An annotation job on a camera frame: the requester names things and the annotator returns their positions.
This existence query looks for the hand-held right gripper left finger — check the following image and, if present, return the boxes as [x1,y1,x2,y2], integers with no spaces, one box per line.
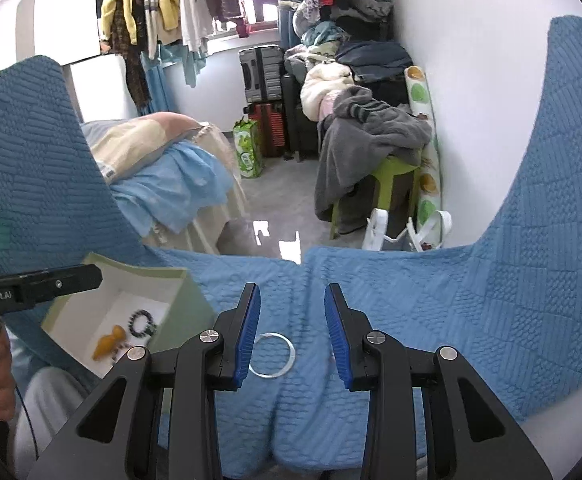
[27,282,262,480]

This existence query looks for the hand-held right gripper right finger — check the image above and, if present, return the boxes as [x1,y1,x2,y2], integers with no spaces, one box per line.
[324,282,554,480]

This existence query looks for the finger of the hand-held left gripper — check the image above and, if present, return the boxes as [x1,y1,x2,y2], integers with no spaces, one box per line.
[36,265,103,303]

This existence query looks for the silver bangle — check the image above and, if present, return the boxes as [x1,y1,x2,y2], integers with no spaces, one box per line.
[247,332,297,377]

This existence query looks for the green cardboard box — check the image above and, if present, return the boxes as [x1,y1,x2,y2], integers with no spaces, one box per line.
[40,252,219,380]

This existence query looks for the orange carrot pendant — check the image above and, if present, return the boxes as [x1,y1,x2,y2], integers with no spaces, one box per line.
[91,326,124,361]

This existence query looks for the black bead bracelet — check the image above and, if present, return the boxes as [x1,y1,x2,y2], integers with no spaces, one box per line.
[128,310,158,338]

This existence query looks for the white bag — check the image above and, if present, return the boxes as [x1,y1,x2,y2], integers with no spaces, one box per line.
[361,208,452,252]

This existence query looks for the person's left leg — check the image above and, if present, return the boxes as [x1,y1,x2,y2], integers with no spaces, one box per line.
[11,365,102,480]

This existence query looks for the light blue blanket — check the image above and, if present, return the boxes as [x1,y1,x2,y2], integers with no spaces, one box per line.
[108,140,234,233]

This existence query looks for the beige pillow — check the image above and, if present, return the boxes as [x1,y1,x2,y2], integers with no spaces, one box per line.
[81,112,207,181]

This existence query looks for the blue quilted chair covers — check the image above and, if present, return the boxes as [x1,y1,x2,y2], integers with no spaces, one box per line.
[271,16,582,466]

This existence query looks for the green plastic stool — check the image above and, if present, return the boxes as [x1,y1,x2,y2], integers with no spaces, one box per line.
[330,155,422,240]

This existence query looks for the green shopping bag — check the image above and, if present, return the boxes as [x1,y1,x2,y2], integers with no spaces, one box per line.
[233,117,266,179]

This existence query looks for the grey fleece garment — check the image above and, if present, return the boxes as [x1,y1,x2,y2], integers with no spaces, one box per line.
[315,85,433,223]

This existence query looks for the red suitcase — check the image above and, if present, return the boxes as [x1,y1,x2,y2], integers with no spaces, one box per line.
[248,102,289,158]

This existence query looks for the black suitcase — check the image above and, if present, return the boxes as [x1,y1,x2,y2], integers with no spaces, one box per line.
[281,72,322,161]

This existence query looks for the white wardrobe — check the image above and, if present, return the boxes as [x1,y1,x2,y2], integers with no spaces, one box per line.
[16,0,137,121]

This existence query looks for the white puffy jacket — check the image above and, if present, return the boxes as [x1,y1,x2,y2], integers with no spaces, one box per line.
[301,64,354,122]

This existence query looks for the rolled dotted mat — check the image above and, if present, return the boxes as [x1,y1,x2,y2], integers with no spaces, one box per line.
[403,66,444,248]

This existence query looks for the grey suitcase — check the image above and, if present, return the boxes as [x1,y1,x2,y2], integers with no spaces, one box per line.
[238,45,287,106]

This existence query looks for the pile of clothes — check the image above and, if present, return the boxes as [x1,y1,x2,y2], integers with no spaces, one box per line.
[286,0,414,106]

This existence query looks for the row of hanging clothes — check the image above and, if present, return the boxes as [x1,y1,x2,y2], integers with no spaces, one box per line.
[98,0,277,116]

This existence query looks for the blue curtain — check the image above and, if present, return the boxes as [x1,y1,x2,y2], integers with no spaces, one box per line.
[271,0,302,56]

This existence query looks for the window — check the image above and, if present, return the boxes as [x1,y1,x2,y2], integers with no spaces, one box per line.
[206,0,279,56]

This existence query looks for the black cable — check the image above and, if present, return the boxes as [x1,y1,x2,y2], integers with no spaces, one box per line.
[16,390,39,461]

